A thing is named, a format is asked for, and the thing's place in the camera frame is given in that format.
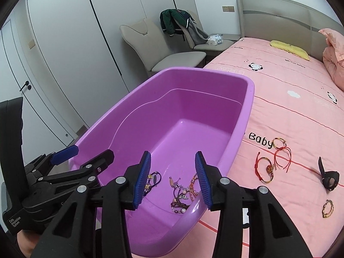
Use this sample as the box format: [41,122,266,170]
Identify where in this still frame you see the white wardrobe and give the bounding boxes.
[0,0,189,154]

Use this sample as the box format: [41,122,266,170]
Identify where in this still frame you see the black cord silver plate bracelet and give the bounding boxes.
[144,171,162,194]

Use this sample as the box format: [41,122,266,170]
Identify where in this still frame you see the red string bracelet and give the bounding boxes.
[273,146,293,172]

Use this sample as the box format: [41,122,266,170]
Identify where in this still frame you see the beige chair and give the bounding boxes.
[120,17,207,78]
[185,11,234,52]

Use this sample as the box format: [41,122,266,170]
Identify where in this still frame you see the red cord gold charm bracelet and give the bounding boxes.
[255,153,276,183]

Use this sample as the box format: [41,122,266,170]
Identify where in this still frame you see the tissue pack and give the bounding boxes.
[207,34,224,46]

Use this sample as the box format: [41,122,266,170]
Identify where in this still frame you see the pink panda print bedsheet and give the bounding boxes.
[199,37,344,256]

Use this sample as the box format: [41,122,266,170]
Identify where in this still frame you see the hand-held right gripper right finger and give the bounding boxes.
[195,151,313,258]

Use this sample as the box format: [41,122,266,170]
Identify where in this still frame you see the gold bead bracelet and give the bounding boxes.
[322,199,335,219]

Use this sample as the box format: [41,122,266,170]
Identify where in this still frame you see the gold bangle bracelet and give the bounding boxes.
[272,137,287,149]

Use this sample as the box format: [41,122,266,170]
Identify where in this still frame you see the black watch strap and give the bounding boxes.
[318,156,339,192]

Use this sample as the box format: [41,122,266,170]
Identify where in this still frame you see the gold braided bracelet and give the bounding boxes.
[188,173,201,201]

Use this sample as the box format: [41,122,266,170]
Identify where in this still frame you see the brown cord silver pendant necklace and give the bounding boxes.
[169,176,189,197]

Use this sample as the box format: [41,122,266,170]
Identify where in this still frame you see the mixed bead charm bracelet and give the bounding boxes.
[169,191,191,214]

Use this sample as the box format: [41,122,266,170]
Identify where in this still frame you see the yellow pillow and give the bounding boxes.
[270,40,310,61]

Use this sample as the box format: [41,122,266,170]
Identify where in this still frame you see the dark green jacket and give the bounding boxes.
[160,9,194,37]

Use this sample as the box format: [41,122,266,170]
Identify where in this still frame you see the beige padded headboard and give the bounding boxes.
[236,0,344,61]

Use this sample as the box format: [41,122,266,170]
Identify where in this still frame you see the grey bag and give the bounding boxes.
[185,17,210,46]

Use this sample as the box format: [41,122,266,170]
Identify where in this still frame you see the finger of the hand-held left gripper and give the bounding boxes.
[40,150,115,191]
[25,146,79,172]

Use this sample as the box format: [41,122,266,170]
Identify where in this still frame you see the folded pink quilt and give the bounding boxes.
[318,28,344,90]

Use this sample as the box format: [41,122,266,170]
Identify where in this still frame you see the purple plastic basin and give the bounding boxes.
[68,68,255,250]

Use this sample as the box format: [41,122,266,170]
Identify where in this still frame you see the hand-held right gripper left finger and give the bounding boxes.
[29,151,151,258]

